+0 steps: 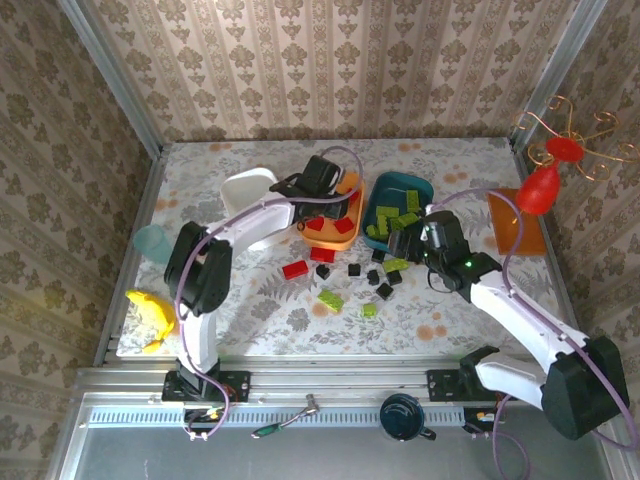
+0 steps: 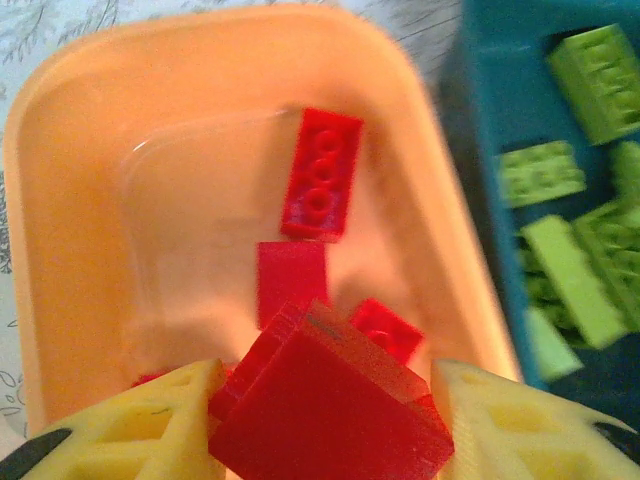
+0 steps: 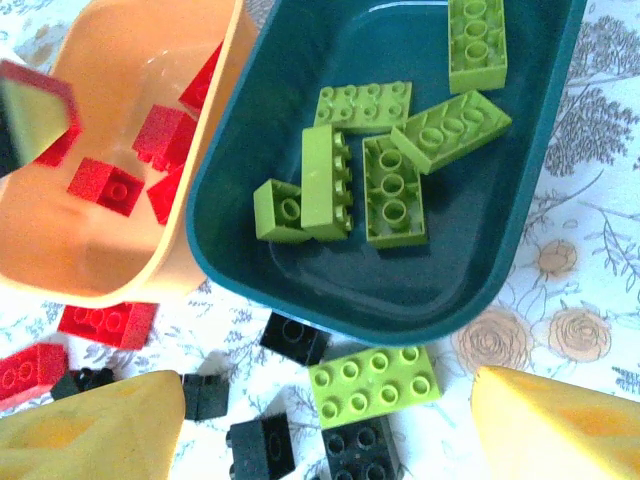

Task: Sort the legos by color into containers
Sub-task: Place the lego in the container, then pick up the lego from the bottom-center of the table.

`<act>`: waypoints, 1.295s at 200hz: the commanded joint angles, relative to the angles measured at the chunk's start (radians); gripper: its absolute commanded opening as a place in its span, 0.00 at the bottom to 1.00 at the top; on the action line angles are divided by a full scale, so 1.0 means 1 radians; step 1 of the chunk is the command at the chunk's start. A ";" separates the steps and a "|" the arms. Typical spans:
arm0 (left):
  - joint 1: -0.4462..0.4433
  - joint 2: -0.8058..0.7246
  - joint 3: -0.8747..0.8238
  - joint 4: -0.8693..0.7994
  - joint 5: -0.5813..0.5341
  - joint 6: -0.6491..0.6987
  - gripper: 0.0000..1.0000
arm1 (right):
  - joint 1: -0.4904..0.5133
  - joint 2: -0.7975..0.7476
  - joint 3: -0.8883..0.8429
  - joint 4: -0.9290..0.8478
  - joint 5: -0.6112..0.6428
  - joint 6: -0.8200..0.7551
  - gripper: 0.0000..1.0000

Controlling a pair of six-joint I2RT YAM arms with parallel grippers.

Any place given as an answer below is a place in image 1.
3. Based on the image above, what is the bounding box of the orange plastic container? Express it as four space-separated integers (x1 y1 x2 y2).
299 172 367 250

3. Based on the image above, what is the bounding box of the teal plastic container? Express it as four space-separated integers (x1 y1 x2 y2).
360 171 435 250

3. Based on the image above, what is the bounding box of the white plastic container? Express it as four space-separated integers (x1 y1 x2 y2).
220 168 294 251

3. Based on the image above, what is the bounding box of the orange wooden board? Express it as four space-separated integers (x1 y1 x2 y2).
487 187 548 257

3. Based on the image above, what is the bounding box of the red plastic goblet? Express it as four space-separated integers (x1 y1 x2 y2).
514 137 585 217

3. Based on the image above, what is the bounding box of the dark blue mug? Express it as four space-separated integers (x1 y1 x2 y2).
378 393 437 442

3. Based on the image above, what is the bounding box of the translucent teal cup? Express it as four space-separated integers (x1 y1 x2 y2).
132 224 174 265

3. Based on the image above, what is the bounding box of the yellow banana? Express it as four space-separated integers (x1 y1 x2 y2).
124 288 177 355

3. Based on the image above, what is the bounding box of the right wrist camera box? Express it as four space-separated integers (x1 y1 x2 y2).
422 218 448 250

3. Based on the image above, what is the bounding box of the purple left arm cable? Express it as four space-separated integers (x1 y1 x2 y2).
174 145 365 441

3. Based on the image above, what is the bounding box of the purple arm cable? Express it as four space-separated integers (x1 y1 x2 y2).
174 145 365 441
429 188 632 480

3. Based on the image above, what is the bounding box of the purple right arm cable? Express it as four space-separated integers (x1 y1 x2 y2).
429 188 632 480

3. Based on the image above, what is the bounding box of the aluminium table side rail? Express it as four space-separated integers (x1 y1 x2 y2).
507 135 591 364
93 147 169 366

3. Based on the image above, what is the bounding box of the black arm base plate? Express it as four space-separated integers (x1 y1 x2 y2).
427 369 501 402
162 370 251 404

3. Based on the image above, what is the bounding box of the aluminium front rail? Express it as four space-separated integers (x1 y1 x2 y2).
74 367 611 407

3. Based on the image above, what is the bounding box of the slotted grey cable duct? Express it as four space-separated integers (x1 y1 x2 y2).
87 405 501 427

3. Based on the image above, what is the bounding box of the copper wire stand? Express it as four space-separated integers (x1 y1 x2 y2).
513 94 640 182

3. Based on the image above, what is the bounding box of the aluminium frame post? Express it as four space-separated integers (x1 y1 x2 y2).
55 0 165 157
509 0 610 151

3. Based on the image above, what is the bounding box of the green handled screwdriver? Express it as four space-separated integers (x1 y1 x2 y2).
250 393 322 441

